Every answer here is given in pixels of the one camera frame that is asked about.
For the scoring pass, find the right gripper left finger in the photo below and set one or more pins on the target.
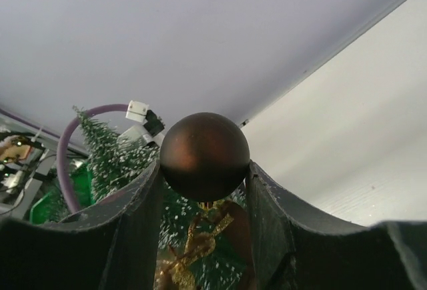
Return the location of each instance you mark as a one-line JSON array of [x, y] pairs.
[[110, 245]]

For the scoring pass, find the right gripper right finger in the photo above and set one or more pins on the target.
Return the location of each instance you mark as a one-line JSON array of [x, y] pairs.
[[298, 246]]

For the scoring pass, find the small green christmas tree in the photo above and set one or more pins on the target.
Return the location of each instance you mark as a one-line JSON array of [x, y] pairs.
[[112, 166]]

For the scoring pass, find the brown and gold ornament garland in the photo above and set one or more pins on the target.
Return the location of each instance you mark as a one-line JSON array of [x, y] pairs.
[[208, 248]]

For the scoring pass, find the matte brown bauble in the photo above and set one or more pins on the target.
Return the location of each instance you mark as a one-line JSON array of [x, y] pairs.
[[204, 157]]

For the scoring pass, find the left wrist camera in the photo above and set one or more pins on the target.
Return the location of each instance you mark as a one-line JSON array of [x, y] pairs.
[[148, 126]]

